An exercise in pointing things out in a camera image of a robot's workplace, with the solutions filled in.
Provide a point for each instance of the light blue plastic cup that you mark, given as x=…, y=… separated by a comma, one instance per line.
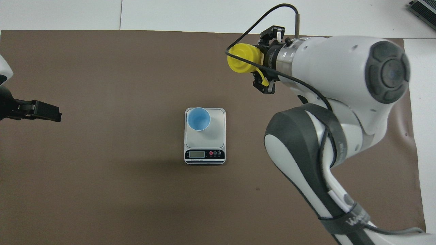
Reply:
x=199, y=119

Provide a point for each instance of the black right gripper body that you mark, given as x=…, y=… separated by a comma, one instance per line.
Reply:
x=272, y=61

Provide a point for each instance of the brown paper table mat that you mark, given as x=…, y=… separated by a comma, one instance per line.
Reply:
x=136, y=204

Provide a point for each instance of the yellow squeeze bottle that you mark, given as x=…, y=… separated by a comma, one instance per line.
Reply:
x=242, y=58

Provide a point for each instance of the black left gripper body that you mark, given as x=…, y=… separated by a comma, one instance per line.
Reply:
x=6, y=105

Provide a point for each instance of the grey metal device box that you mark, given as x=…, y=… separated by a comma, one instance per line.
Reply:
x=425, y=10

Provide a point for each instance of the silver digital kitchen scale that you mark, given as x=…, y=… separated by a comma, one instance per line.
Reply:
x=218, y=137

